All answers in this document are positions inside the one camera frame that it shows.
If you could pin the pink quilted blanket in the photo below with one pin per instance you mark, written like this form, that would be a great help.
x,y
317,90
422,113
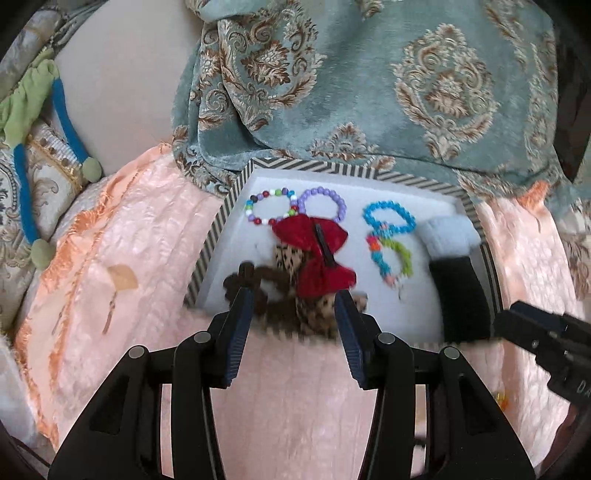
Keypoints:
x,y
138,221

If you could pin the black fabric headband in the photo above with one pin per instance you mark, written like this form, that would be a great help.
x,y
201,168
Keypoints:
x,y
461,295

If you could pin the leopard print hair bow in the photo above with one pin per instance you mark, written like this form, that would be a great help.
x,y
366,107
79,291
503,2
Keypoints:
x,y
286,263

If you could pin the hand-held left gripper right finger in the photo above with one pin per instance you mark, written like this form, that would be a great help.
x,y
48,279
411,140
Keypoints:
x,y
351,337

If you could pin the floral printed cloth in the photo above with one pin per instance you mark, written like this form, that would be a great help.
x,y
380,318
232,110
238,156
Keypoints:
x,y
575,244

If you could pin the striped cardboard box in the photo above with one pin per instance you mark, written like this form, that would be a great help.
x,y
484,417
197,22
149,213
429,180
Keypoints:
x,y
231,258

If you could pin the beige cushion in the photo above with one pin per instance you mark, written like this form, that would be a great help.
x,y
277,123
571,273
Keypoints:
x,y
124,92

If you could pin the light blue fabric headband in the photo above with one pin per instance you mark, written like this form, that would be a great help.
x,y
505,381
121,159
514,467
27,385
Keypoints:
x,y
448,235

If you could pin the grey damask cushion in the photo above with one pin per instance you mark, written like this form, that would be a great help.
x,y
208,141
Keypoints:
x,y
27,55

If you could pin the floral embroidered cushion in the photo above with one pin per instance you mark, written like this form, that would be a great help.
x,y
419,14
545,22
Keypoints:
x,y
51,194

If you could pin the red velvet bow clip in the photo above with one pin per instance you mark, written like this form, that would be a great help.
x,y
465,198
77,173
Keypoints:
x,y
295,230

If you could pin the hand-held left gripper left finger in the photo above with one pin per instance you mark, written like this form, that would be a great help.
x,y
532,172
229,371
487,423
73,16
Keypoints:
x,y
238,332

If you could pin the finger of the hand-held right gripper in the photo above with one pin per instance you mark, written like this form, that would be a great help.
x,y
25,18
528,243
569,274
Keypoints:
x,y
526,337
538,316

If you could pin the teal damask cloth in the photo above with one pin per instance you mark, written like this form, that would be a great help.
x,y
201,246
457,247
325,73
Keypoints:
x,y
369,92

